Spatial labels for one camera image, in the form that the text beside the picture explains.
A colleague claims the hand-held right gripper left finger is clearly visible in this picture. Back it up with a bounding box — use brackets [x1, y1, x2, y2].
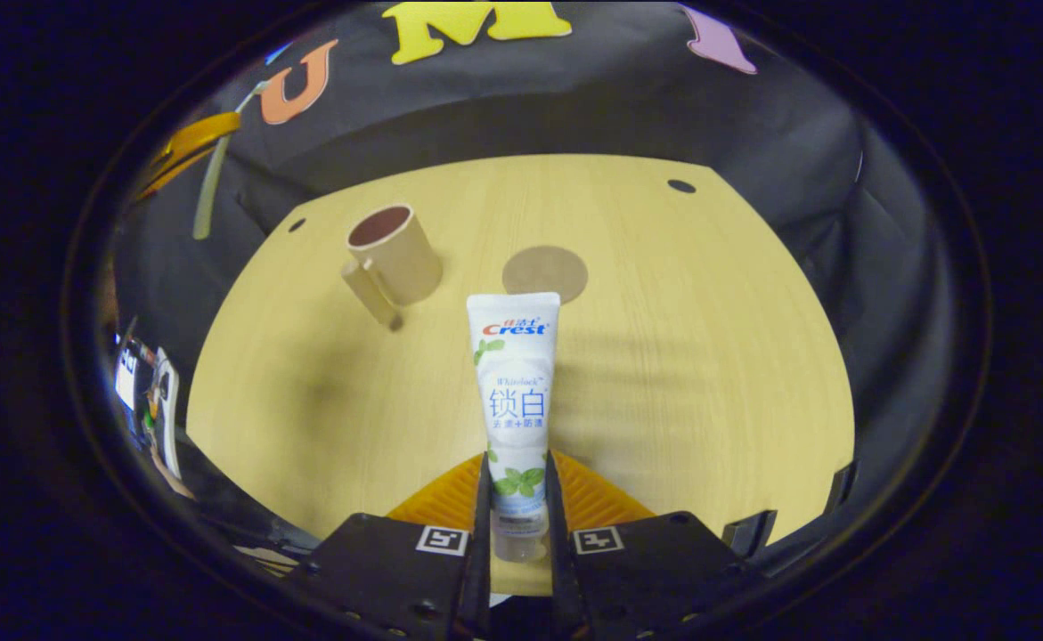
[285, 450, 493, 641]

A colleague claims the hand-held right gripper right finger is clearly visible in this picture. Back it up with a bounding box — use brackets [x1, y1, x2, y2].
[542, 449, 758, 641]

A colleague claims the pale green toothbrush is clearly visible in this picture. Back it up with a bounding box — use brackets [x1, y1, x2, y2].
[192, 80, 271, 241]

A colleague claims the white toothpaste tube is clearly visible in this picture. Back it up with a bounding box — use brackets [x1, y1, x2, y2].
[467, 292, 562, 564]

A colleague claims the beige cup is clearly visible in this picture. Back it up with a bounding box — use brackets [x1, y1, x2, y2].
[341, 204, 444, 333]

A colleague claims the round brown coaster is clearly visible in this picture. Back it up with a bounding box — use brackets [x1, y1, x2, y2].
[501, 246, 590, 305]

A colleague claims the wooden desktop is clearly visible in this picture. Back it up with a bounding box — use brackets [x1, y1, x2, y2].
[185, 154, 856, 597]

